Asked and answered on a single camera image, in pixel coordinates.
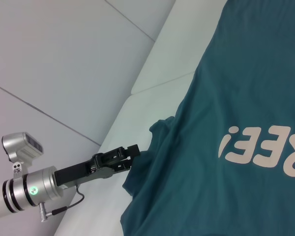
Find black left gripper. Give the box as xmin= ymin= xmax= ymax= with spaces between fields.
xmin=54 ymin=144 xmax=141 ymax=189

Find teal t-shirt with FREE print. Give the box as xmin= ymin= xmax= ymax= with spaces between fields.
xmin=120 ymin=0 xmax=295 ymax=236

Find dark left gripper cable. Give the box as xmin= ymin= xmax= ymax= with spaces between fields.
xmin=39 ymin=184 xmax=86 ymax=222

